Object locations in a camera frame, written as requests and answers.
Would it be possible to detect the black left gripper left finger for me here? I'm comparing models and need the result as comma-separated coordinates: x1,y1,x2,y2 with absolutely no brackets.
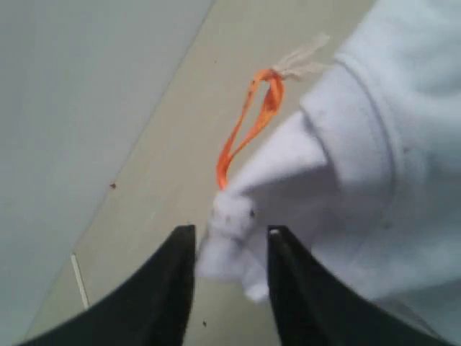
25,225,196,345

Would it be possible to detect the white t-shirt red lettering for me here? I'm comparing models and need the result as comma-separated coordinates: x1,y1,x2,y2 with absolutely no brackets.
196,1,460,345

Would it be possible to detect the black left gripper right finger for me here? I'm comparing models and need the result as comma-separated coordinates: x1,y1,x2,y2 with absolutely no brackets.
267,226,445,346

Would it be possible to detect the orange size tag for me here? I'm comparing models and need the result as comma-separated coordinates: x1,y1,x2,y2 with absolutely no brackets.
215,32,331,190

